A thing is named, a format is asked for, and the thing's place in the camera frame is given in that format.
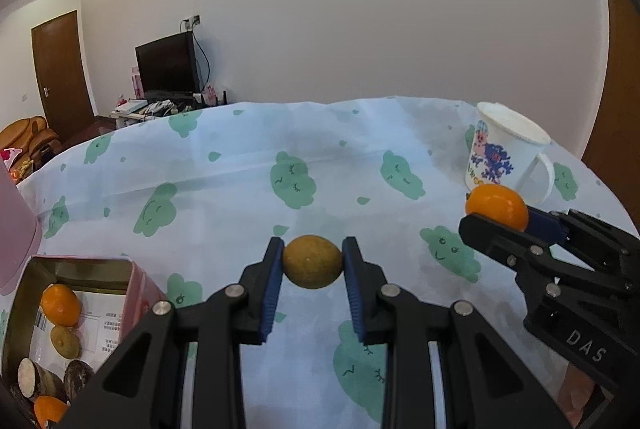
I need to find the brown wooden panel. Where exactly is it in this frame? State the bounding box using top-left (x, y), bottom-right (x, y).
top-left (581, 0), bottom-right (640, 235)

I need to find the black television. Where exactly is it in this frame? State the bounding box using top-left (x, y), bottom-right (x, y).
top-left (135, 30), bottom-right (202, 97)

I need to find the large orange mandarin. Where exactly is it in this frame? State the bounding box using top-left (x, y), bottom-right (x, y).
top-left (465, 186), bottom-right (529, 232)

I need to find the pink tin box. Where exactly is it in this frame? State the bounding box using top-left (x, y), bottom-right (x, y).
top-left (0, 255), bottom-right (168, 429)

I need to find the brown leather sofa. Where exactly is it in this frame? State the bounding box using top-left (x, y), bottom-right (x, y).
top-left (0, 116), bottom-right (63, 160)

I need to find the low TV cabinet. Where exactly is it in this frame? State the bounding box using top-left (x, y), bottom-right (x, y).
top-left (114, 89), bottom-right (232, 131)

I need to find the person's right hand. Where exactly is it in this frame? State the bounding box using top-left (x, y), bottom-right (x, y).
top-left (556, 359), bottom-right (618, 427)

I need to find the white printed cup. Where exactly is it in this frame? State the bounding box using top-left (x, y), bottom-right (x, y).
top-left (464, 102), bottom-right (556, 205)

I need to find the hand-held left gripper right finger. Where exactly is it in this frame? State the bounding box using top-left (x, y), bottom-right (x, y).
top-left (341, 236), bottom-right (573, 429)

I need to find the brown wooden door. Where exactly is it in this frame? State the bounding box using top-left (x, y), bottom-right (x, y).
top-left (31, 10), bottom-right (96, 145)

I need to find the black power cable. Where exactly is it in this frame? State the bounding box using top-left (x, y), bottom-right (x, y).
top-left (192, 28), bottom-right (211, 92)

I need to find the pink electric kettle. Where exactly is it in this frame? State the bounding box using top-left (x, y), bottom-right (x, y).
top-left (0, 159), bottom-right (43, 295)

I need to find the cloud-print tablecloth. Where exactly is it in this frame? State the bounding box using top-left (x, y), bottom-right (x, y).
top-left (0, 96), bottom-right (638, 429)

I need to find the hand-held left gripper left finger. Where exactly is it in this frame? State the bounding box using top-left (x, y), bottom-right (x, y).
top-left (85, 236), bottom-right (286, 429)

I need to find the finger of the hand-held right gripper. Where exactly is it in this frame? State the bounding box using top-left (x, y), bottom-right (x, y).
top-left (459, 212), bottom-right (632, 311)
top-left (526, 204), bottom-right (640, 262)

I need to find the white printed paper sheet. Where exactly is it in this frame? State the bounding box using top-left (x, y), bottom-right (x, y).
top-left (32, 286), bottom-right (128, 375)

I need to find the small yellow-brown fruit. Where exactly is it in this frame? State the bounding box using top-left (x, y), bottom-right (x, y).
top-left (283, 235), bottom-right (344, 290)
top-left (49, 325), bottom-right (82, 359)

